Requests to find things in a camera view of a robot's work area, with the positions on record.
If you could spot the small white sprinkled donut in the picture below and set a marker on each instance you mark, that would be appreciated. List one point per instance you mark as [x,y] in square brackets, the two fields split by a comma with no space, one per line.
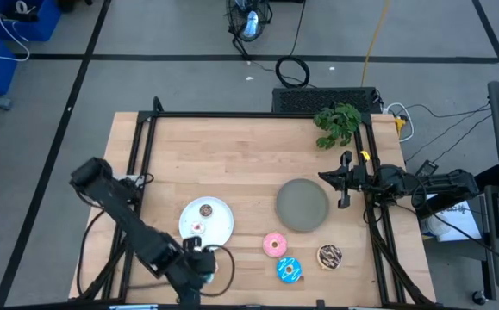
[197,228]

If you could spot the yellow plug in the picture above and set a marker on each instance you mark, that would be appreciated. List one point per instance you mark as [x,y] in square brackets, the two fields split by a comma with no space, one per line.
[400,125]

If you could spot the white paper sheet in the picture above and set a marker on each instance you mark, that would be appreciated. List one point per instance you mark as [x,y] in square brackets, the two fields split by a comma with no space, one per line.
[462,215]

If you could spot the green leafy plant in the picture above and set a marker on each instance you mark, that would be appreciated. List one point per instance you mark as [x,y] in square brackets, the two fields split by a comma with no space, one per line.
[339,122]

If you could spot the yellow tape tag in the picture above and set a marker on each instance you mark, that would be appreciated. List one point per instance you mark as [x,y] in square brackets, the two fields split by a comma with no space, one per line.
[364,155]

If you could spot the black caster wheel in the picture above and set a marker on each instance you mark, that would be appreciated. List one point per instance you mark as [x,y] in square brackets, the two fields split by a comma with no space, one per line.
[478,298]

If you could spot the white round cup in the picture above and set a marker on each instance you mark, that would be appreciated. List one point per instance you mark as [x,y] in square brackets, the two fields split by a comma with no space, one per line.
[438,225]

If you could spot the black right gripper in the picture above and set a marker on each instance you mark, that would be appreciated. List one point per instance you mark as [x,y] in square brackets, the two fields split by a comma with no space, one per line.
[354,177]

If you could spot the black power adapter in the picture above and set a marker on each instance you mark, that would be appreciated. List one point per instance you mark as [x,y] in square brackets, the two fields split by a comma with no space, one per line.
[428,168]

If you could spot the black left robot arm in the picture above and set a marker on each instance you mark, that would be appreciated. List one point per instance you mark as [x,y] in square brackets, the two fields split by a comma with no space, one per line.
[124,215]

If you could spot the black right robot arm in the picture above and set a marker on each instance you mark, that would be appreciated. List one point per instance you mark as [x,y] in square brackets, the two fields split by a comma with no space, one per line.
[447,181]

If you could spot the black metal table frame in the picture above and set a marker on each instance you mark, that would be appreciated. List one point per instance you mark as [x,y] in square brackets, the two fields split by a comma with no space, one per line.
[253,115]

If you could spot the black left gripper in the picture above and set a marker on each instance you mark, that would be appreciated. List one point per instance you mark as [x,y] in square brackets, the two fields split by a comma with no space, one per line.
[201,262]

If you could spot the large chocolate frosted donut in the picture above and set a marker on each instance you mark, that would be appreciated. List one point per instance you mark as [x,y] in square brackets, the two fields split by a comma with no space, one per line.
[323,254]

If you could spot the black floor fan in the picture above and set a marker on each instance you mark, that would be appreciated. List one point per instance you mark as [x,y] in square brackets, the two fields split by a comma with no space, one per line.
[249,21]

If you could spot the white round plate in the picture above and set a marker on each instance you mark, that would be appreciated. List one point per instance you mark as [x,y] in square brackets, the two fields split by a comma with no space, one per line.
[221,224]

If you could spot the large blue frosted donut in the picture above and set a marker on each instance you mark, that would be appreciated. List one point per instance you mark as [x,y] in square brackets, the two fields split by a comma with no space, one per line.
[282,273]

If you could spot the grey round plate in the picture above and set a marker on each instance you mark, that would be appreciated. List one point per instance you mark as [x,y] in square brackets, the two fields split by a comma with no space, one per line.
[302,205]

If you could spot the small chocolate donut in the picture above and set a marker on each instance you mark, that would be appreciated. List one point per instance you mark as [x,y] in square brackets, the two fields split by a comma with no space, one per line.
[206,210]

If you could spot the silver bracket strip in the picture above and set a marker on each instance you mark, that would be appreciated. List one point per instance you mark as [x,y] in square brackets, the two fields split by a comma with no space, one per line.
[132,307]

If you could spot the large pink frosted donut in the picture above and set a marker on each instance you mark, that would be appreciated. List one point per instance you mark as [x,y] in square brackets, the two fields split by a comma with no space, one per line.
[268,241]

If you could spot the black desk support bar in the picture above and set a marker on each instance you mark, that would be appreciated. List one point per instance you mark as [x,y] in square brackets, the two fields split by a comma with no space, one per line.
[490,177]

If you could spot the blue bin with black items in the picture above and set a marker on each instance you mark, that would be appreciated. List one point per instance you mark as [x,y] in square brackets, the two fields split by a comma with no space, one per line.
[42,23]

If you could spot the black perforated computer case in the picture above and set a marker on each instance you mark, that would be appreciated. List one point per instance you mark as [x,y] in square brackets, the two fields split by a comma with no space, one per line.
[318,100]

